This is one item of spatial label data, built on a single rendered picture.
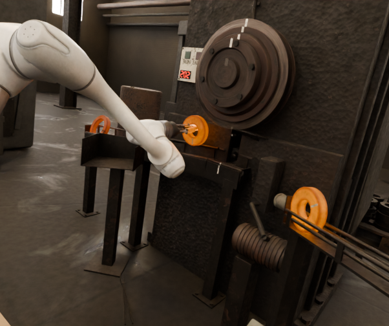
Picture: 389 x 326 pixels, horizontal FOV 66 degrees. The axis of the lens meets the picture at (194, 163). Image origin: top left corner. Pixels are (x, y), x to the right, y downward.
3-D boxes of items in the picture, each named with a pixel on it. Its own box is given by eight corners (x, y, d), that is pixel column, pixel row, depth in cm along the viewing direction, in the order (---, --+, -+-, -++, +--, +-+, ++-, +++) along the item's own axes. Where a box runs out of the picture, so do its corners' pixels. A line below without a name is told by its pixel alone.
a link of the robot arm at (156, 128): (146, 131, 136) (161, 152, 132) (117, 134, 125) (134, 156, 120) (156, 113, 130) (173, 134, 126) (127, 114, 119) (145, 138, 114)
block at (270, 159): (259, 203, 141) (271, 154, 135) (274, 209, 136) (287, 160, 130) (248, 208, 133) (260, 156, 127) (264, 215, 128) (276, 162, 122)
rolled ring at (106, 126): (108, 111, 209) (112, 113, 212) (90, 119, 218) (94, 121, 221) (106, 134, 202) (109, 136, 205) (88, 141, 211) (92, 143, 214)
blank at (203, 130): (186, 114, 156) (181, 114, 154) (209, 116, 147) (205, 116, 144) (185, 143, 160) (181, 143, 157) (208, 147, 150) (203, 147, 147)
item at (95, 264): (90, 249, 180) (99, 132, 162) (132, 257, 179) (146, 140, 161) (73, 268, 161) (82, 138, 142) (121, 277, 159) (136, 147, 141)
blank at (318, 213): (302, 236, 106) (293, 236, 105) (294, 193, 111) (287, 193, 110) (333, 229, 92) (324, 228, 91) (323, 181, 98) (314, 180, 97)
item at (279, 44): (196, 119, 156) (211, 22, 144) (280, 140, 128) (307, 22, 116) (188, 118, 151) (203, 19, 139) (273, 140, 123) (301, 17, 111)
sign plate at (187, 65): (179, 80, 172) (184, 47, 167) (216, 86, 156) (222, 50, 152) (177, 79, 170) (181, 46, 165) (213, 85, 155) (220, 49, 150)
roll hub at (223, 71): (201, 102, 140) (211, 39, 133) (253, 113, 123) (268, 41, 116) (194, 101, 135) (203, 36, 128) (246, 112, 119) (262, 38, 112)
